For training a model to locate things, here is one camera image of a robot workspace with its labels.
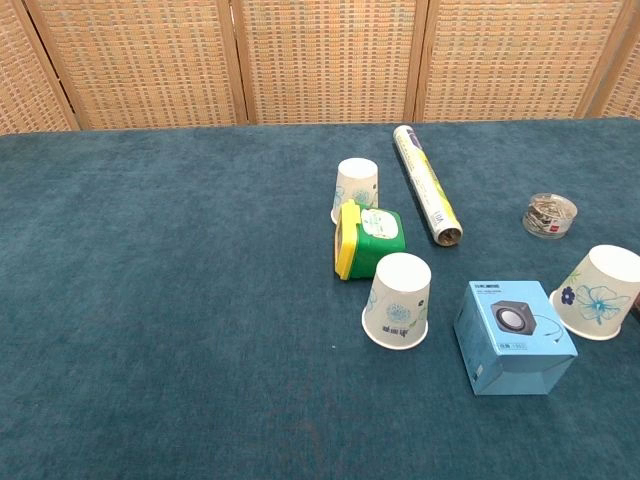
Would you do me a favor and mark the white floral paper cup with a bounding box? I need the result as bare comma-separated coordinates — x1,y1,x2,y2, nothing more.
361,252,433,351
330,157,380,225

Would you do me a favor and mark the white paper cup large flower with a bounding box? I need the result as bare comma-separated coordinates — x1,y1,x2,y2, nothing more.
548,244,640,342

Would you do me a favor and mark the white and yellow tube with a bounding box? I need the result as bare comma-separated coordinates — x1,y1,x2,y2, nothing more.
392,124,464,248

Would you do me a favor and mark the woven wooden folding screen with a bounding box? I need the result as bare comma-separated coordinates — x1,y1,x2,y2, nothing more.
0,0,640,134

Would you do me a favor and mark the light blue speaker box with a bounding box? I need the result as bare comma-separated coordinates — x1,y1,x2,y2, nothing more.
453,280,579,397

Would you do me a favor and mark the teal table cloth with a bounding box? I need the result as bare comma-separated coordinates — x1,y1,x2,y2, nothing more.
0,117,640,480

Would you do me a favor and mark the green box yellow lid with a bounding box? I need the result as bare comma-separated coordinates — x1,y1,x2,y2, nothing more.
333,198,408,281

